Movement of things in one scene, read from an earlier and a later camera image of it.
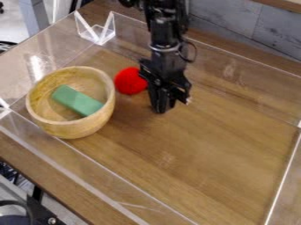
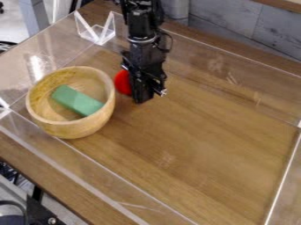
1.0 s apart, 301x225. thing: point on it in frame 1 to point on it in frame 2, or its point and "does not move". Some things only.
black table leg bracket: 43,215 does not move
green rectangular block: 77,100 does not move
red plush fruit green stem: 129,81 does not move
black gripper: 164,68 to 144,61
